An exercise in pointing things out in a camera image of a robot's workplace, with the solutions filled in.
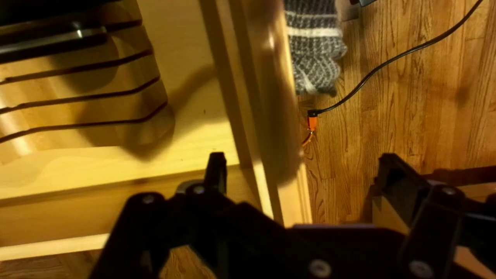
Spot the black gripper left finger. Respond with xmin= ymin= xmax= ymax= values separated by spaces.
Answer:
xmin=88 ymin=150 xmax=311 ymax=279

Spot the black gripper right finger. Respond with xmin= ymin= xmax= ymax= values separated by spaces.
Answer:
xmin=373 ymin=151 xmax=496 ymax=279

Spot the light wooden drawer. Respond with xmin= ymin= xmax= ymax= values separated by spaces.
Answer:
xmin=0 ymin=0 xmax=314 ymax=263

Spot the wooden knife holder insert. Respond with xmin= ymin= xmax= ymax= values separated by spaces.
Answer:
xmin=0 ymin=18 xmax=176 ymax=167

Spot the grey striped towel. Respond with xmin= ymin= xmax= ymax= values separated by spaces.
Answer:
xmin=282 ymin=0 xmax=348 ymax=97

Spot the orange cable connector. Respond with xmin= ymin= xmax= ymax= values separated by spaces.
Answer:
xmin=300 ymin=113 xmax=322 ymax=158

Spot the thin black floor cable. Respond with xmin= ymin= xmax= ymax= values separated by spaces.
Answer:
xmin=306 ymin=0 xmax=485 ymax=117

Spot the black handled knife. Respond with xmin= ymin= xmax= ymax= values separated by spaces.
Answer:
xmin=0 ymin=20 xmax=145 ymax=66

